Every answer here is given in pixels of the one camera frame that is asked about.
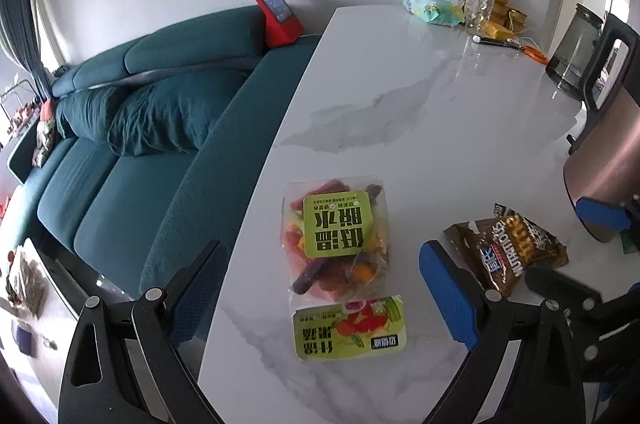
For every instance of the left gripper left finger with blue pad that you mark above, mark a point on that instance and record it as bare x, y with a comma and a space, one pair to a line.
99, 383

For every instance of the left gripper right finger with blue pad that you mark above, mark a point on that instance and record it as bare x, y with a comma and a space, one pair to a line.
544, 384

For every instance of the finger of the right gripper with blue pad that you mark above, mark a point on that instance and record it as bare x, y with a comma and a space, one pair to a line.
617, 217
604, 336

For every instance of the rose gold trash can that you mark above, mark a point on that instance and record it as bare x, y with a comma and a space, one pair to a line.
603, 165

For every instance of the brown nut snack packet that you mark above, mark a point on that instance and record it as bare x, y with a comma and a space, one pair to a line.
498, 250

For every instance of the green dried vegetable snack bag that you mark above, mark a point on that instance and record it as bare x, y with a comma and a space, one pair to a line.
335, 235

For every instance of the white coffee table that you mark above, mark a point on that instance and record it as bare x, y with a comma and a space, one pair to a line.
40, 306

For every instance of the black glass kettle appliance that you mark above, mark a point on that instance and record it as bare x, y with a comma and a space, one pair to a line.
575, 49

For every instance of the purple box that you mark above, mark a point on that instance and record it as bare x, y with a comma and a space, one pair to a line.
23, 337

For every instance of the teal sofa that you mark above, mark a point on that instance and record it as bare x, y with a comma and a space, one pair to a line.
137, 220

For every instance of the teal cushion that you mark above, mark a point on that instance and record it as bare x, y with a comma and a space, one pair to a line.
89, 113
173, 115

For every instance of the yellow box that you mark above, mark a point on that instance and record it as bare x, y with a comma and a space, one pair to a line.
496, 31

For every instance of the patterned small pillow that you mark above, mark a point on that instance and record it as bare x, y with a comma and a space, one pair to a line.
45, 134

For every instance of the clear glass jar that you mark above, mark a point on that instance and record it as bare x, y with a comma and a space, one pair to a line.
476, 13

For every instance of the blue curtain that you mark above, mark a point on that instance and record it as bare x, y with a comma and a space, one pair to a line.
19, 41

